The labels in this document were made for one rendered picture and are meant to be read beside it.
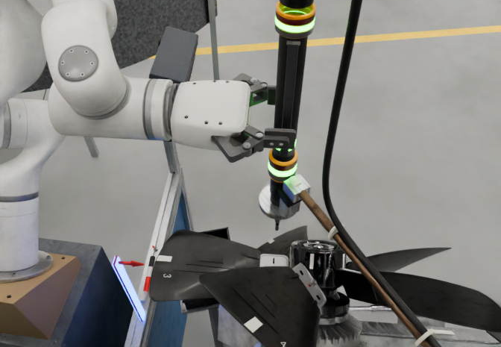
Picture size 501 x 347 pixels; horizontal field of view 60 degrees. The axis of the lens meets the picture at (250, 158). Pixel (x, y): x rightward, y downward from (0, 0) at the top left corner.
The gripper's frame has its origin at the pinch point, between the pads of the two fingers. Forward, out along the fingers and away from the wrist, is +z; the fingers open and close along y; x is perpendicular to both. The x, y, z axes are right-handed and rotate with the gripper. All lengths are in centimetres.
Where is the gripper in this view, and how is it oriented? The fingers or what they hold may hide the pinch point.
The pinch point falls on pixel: (286, 116)
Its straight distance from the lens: 59.5
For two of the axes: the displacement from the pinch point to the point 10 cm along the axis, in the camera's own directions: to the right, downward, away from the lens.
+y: -0.7, 7.5, -6.6
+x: 0.0, -6.6, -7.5
